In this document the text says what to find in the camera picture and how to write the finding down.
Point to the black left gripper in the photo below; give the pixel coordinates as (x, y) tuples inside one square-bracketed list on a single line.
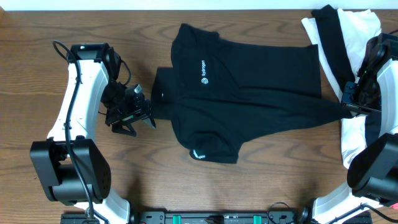
[(140, 107)]

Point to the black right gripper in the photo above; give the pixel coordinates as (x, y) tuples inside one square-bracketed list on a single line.
[(349, 102)]

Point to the black Sydrogen t-shirt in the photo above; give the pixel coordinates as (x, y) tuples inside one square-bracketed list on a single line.
[(219, 94)]

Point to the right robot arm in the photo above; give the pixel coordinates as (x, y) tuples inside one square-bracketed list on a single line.
[(372, 175)]

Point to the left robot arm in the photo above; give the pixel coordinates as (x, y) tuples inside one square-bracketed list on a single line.
[(69, 165)]

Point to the black shirt in pile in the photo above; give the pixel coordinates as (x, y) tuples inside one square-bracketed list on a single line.
[(331, 38)]

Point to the white shirt in pile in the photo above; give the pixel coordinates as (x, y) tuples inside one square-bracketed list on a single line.
[(358, 28)]

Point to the red object at edge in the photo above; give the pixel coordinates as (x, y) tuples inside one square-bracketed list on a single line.
[(395, 206)]

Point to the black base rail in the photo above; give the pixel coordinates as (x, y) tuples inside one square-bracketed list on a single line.
[(159, 217)]

